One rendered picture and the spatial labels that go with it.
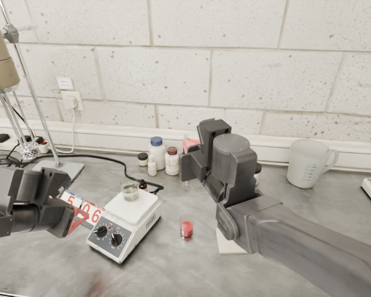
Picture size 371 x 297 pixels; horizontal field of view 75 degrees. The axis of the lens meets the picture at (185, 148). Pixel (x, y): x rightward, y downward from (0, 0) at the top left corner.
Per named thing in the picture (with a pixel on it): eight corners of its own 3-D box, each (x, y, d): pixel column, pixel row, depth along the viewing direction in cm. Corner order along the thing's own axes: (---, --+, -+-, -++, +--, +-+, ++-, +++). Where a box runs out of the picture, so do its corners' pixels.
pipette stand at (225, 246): (247, 253, 68) (254, 222, 61) (219, 253, 67) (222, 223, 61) (241, 229, 74) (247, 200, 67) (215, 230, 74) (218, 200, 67)
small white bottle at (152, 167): (158, 172, 98) (156, 154, 93) (154, 177, 96) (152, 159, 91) (151, 170, 99) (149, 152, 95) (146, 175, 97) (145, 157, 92)
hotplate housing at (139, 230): (121, 267, 64) (116, 248, 60) (86, 246, 70) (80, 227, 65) (166, 211, 81) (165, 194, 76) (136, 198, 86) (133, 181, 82)
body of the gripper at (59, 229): (48, 195, 59) (18, 194, 52) (77, 210, 54) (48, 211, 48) (39, 220, 58) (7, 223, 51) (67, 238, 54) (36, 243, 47)
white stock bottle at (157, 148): (169, 166, 102) (168, 139, 95) (155, 172, 98) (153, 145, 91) (161, 158, 106) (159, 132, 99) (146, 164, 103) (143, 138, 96)
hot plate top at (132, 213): (134, 226, 66) (134, 224, 65) (102, 210, 71) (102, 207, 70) (159, 198, 75) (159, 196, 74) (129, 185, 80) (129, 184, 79)
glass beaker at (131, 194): (135, 189, 77) (132, 170, 73) (143, 199, 74) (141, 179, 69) (118, 197, 74) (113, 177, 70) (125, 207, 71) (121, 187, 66)
